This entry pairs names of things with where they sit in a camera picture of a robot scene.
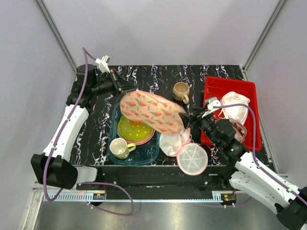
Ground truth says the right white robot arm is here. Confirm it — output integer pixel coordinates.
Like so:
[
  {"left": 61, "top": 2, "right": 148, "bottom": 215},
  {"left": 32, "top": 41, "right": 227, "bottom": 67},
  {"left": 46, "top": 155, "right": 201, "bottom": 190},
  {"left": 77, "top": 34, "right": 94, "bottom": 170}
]
[{"left": 179, "top": 108, "right": 307, "bottom": 230}]

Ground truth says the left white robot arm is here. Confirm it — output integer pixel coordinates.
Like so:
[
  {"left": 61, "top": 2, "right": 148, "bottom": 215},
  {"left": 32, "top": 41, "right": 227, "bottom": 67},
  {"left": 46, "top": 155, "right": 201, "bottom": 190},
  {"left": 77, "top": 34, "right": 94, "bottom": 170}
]
[{"left": 31, "top": 64, "right": 136, "bottom": 190}]

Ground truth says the floral pink laundry bag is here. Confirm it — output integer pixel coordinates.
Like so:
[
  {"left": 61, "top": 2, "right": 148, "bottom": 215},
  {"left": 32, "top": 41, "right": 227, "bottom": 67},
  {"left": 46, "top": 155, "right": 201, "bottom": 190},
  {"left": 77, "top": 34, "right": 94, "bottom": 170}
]
[{"left": 119, "top": 90, "right": 186, "bottom": 134}]

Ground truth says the pink satin bra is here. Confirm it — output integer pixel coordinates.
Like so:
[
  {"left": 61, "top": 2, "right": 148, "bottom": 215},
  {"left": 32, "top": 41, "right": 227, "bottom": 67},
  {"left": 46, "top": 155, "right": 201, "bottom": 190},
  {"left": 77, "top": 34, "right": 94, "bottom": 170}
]
[{"left": 231, "top": 120, "right": 247, "bottom": 143}]

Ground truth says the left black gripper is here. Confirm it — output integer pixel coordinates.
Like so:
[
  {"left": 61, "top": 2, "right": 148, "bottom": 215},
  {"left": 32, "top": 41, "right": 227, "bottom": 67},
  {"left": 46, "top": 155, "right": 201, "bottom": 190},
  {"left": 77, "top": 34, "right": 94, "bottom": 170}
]
[{"left": 92, "top": 69, "right": 137, "bottom": 97}]

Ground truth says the white pink-trimmed bra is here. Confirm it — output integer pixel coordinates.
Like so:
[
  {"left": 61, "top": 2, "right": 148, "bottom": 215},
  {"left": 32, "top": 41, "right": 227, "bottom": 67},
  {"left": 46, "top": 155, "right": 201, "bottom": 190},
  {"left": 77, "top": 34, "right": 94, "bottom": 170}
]
[{"left": 214, "top": 91, "right": 250, "bottom": 125}]

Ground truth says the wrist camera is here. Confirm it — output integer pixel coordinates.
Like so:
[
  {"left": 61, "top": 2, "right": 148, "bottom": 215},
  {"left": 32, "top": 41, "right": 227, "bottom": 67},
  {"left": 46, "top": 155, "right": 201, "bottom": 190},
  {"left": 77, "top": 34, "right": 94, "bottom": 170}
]
[
  {"left": 202, "top": 97, "right": 221, "bottom": 118},
  {"left": 95, "top": 55, "right": 111, "bottom": 73}
]

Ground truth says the red plastic tray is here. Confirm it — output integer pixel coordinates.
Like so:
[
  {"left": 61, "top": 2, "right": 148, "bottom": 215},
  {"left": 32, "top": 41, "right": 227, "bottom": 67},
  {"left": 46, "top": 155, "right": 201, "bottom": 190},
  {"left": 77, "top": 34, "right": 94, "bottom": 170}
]
[{"left": 201, "top": 76, "right": 262, "bottom": 151}]

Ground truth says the beige ceramic mug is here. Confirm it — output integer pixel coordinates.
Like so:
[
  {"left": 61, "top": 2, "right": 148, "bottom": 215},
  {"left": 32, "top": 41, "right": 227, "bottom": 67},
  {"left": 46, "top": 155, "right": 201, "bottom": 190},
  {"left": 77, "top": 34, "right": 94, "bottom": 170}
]
[{"left": 173, "top": 82, "right": 190, "bottom": 104}]

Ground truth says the blue transparent plastic bin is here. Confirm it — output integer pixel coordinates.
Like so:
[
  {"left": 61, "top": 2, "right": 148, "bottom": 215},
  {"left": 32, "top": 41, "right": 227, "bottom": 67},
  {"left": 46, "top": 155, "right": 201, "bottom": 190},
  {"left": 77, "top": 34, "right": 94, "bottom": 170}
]
[{"left": 107, "top": 103, "right": 160, "bottom": 166}]

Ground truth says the green dotted bowl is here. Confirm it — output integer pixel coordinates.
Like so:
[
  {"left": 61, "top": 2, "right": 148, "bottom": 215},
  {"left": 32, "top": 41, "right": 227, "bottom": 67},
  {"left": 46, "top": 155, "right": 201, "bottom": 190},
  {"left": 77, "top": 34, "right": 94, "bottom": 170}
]
[{"left": 118, "top": 116, "right": 155, "bottom": 142}]

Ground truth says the pink plate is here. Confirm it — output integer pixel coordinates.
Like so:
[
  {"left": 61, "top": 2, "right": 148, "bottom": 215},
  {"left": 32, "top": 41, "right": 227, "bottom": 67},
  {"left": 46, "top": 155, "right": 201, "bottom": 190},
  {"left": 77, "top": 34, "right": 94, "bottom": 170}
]
[{"left": 117, "top": 127, "right": 155, "bottom": 145}]

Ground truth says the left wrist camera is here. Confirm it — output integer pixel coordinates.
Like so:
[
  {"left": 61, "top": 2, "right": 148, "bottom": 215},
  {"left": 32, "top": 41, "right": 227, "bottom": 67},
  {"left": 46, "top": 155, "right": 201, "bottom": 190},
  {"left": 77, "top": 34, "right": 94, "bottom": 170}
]
[{"left": 95, "top": 55, "right": 111, "bottom": 73}]

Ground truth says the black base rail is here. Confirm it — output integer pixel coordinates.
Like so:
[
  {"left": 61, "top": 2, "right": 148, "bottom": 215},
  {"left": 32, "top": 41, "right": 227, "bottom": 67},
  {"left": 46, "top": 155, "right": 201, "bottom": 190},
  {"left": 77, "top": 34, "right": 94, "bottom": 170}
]
[{"left": 90, "top": 165, "right": 233, "bottom": 191}]

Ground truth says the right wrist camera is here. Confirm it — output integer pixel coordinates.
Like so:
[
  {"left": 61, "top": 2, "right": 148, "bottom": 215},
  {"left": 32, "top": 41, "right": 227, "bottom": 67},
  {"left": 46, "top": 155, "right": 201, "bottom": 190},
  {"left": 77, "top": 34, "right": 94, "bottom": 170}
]
[{"left": 202, "top": 97, "right": 221, "bottom": 118}]

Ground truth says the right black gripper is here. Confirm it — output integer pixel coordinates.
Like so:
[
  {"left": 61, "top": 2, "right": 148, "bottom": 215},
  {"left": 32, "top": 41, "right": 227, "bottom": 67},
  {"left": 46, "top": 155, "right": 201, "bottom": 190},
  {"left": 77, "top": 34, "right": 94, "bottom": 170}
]
[{"left": 178, "top": 107, "right": 220, "bottom": 147}]

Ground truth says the orange plastic cup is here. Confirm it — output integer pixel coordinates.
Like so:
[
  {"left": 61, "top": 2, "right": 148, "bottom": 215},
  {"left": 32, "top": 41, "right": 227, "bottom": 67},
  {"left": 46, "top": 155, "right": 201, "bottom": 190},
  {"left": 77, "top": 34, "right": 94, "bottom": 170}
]
[{"left": 130, "top": 120, "right": 141, "bottom": 125}]

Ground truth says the white mesh laundry bag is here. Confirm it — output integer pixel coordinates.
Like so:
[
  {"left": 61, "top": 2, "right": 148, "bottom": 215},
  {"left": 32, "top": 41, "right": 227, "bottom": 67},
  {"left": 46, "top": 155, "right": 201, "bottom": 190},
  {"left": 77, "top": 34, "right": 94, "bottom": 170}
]
[{"left": 159, "top": 128, "right": 209, "bottom": 176}]

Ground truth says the cream mug yellow handle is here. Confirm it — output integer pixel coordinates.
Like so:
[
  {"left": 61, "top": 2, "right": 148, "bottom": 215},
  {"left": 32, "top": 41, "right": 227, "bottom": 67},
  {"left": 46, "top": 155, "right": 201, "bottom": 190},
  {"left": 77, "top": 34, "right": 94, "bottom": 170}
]
[{"left": 109, "top": 138, "right": 136, "bottom": 159}]

